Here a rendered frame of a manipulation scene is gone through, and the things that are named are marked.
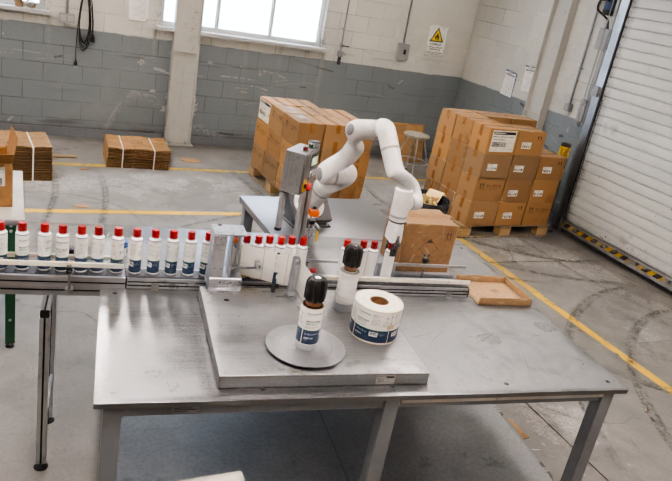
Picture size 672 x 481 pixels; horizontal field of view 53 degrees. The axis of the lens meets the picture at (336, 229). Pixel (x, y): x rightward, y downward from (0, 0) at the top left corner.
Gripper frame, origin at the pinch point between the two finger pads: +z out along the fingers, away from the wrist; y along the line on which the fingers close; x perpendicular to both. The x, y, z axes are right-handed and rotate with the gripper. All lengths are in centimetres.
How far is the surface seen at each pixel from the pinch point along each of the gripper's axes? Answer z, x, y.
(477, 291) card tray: 21, 54, -1
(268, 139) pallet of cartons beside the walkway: 53, 26, -396
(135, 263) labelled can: 11, -116, 3
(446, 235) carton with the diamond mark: -2.0, 38.3, -18.5
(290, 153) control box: -42, -55, -3
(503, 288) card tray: 21, 72, -5
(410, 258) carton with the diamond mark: 11.9, 20.8, -18.2
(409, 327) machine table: 21.1, 0.0, 35.8
